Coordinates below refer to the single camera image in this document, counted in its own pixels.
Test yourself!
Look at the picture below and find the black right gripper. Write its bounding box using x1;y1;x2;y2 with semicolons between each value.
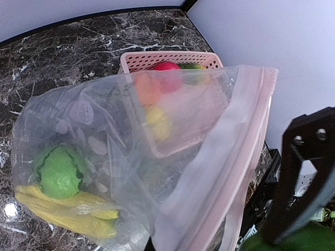
261;107;334;245

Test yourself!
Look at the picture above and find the clear zip top bag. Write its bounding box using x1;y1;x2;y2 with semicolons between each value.
12;65;278;250

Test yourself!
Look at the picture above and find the yellow toy banana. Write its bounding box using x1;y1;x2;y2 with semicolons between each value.
15;185;118;238

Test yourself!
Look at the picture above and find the green toy watermelon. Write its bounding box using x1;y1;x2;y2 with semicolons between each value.
34;145;86;199

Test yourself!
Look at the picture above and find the pink plastic basket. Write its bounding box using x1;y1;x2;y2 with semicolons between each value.
119;51;229;158

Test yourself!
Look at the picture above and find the green orange toy mango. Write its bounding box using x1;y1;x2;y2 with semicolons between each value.
178;63;211;86

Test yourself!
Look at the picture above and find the red toy apple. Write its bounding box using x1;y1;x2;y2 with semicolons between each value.
152;61;182;94

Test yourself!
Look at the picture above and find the yellow toy lemon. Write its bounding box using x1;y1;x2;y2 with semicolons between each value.
144;105;172;142

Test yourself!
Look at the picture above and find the orange toy fruit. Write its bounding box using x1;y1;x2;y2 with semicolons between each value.
134;73;161;106

